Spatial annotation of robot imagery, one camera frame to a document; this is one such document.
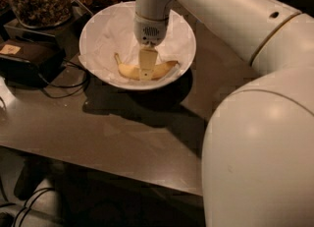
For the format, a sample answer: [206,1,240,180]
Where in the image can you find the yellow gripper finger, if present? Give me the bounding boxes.
[138,46,158,81]

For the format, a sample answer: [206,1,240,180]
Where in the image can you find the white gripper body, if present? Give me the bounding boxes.
[133,13,169,46]

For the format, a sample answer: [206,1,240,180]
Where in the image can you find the yellow banana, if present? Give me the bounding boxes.
[114,53,179,81]

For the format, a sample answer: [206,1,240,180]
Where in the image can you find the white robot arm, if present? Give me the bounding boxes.
[136,0,314,227]

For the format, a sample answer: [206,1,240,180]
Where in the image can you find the white bowl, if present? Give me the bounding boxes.
[78,0,197,91]

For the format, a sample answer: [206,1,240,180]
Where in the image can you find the white paper napkin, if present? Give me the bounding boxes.
[85,2,190,85]

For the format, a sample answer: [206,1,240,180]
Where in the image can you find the black device with label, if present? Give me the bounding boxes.
[0,39,66,87]

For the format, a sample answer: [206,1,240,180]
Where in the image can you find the metal tray under jars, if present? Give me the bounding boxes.
[3,5,91,58]

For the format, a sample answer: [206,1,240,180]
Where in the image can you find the white chair under table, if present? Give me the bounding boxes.
[0,147,67,227]

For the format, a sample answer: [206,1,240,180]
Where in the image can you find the black cable on table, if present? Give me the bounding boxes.
[38,59,91,100]

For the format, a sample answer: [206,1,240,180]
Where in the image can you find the black cables on chair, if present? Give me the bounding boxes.
[0,175,73,227]

